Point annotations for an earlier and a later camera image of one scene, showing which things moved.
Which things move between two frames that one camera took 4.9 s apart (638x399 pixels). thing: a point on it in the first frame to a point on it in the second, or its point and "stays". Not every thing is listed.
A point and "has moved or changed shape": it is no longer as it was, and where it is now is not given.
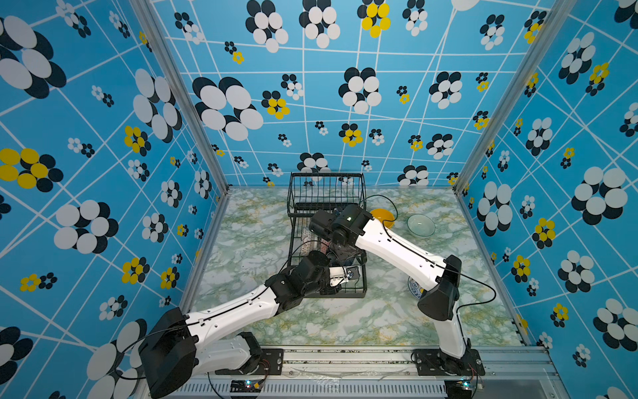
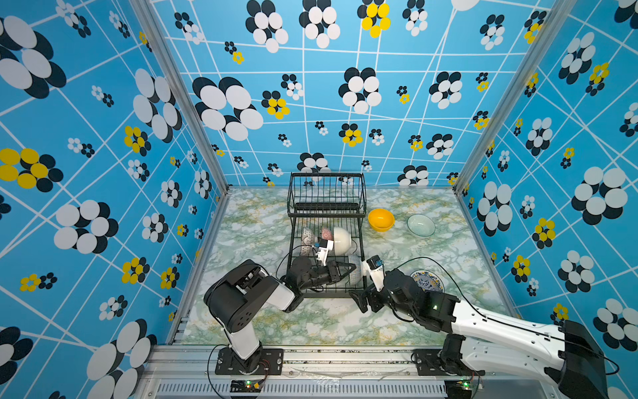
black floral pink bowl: [324, 245] has moved or changed shape
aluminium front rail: [395, 372] stays
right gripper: [340, 257] to [362, 302]
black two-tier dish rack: [309, 193] stays
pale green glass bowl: [421, 224] stays
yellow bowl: [384, 217] stays
